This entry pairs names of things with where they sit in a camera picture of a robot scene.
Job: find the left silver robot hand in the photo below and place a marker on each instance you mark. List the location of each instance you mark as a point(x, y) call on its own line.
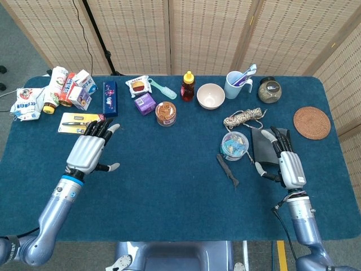
point(84, 153)

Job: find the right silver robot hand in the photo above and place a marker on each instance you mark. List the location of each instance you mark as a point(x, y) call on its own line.
point(293, 169)

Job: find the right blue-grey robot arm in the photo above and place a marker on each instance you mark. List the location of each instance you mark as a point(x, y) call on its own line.
point(304, 223)

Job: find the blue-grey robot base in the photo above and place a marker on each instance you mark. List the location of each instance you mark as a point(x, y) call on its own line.
point(175, 257)

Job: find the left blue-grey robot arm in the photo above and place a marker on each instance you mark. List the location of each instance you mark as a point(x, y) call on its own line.
point(53, 214)

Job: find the razor in yellow blister pack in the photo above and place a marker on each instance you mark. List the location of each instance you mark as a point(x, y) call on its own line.
point(70, 121)

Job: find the grey cloth with green edge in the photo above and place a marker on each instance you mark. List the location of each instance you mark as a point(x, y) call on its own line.
point(262, 149)

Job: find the round woven brown coaster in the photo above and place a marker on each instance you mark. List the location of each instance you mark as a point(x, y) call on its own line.
point(311, 122)

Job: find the white and purple carton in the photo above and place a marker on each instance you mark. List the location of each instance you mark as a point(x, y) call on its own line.
point(80, 98)

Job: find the dark blue rectangular box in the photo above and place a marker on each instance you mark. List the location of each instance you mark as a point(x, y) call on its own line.
point(110, 98)

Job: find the clear tub of binder clips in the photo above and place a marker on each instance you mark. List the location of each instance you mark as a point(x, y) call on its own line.
point(234, 145)

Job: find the white and blue milk carton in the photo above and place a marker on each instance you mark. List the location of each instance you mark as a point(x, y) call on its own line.
point(87, 83)

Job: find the white bottle with yellow cap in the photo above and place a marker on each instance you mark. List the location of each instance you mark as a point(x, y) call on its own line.
point(56, 84)

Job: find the white bag with blue print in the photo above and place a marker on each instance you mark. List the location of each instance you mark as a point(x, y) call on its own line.
point(26, 105)

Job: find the small purple box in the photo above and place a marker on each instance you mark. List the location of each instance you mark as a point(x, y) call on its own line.
point(144, 104)

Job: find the glass jar with black lid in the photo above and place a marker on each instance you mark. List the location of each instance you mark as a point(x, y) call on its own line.
point(270, 94)

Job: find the white snack packet burger picture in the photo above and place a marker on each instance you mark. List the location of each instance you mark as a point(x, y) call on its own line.
point(138, 86)

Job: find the yellow floor tape strip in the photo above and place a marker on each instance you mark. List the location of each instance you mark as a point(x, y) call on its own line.
point(282, 255)

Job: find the clear jar of rubber bands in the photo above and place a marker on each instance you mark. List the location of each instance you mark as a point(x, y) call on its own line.
point(166, 114)

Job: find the blue felt table cover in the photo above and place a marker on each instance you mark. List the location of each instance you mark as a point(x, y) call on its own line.
point(175, 175)

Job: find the white metal table leg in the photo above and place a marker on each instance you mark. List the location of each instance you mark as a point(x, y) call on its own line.
point(245, 254)

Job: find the light blue mug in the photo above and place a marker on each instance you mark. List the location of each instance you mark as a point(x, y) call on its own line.
point(232, 90)

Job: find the mint green scrubbing brush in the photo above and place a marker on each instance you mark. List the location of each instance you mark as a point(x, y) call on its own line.
point(166, 91)

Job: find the purple toothbrush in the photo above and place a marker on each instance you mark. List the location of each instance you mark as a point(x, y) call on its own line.
point(239, 80)

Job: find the black caster wheel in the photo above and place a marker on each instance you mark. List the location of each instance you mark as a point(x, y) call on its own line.
point(2, 87)
point(2, 69)

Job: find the beige bowl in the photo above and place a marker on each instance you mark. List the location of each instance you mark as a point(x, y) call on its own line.
point(210, 97)

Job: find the honey bottle with yellow cap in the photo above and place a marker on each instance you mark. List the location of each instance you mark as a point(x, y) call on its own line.
point(188, 91)

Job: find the black tripod stand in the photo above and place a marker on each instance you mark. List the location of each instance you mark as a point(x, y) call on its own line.
point(97, 34)

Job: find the bamboo folding screen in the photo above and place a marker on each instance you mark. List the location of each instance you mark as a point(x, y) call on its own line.
point(208, 36)

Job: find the small white metal bracket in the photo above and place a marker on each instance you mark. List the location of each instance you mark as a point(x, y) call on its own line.
point(239, 267)

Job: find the large white metal bracket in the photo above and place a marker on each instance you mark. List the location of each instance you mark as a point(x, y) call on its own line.
point(122, 262)

